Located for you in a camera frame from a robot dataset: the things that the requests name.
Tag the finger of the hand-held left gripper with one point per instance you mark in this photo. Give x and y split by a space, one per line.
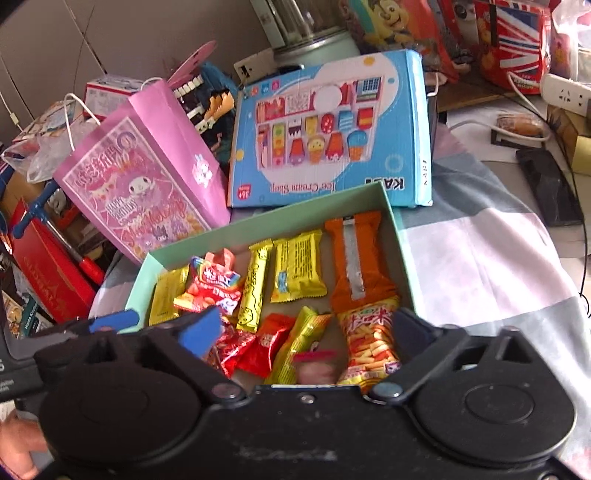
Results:
115 321

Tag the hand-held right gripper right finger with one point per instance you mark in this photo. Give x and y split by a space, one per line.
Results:
411 337

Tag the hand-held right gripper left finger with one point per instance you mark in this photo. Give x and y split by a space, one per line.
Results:
203 332

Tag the red striped snack packet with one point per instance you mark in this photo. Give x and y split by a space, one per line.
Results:
233 346

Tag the orange fries snack bag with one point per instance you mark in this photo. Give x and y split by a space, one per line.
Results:
369 341

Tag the rainbow candy bag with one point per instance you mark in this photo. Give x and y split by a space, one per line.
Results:
207 290

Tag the long yellow snack bar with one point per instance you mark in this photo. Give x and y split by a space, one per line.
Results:
253 286

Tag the yellow green snack packet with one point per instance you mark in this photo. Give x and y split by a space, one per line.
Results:
300 337

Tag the pink candy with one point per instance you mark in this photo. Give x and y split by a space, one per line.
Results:
318 371

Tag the mint green cardboard box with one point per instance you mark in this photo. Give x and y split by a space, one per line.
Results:
277 226

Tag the person's left hand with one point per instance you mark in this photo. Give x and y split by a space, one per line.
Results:
18 443

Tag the small yellow wafer packet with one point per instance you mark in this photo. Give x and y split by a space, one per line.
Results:
166 297

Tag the dark green small box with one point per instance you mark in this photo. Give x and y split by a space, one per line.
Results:
30 314

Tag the salmon pink snack packet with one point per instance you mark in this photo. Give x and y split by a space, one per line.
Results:
221 258

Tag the red gift box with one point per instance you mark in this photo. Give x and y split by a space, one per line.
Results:
41 263

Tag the orange packet with silver stripe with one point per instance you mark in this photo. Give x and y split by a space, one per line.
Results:
341 258

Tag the yellow square snack packet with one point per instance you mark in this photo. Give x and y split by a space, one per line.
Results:
298 267

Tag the pink paper gift bag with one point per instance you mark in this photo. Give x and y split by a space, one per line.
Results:
138 184

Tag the blue red metal toy scooter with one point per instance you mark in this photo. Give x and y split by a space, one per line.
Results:
32 207

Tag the clear plastic bag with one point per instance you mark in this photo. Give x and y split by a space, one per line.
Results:
41 157

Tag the black smartphone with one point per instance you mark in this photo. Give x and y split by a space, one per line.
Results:
549 184

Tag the blue toy box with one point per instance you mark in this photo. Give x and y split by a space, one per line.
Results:
323 138

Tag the white small carton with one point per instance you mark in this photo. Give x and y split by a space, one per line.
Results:
111 90

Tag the bread snack packet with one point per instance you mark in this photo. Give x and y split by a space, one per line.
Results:
517 124

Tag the pink toy keyboard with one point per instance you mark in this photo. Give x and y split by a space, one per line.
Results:
194 92

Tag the gold box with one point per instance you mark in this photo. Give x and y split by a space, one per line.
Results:
577 138

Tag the white power adapter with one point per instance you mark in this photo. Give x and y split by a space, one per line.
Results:
254 64

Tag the white power strip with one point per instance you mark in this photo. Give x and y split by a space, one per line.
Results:
563 94

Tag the mint green blender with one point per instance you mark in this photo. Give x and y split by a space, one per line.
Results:
318 46

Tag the red flag print tin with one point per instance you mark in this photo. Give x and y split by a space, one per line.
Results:
517 41

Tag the yellow cartoon print bag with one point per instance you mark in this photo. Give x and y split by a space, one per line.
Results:
392 23

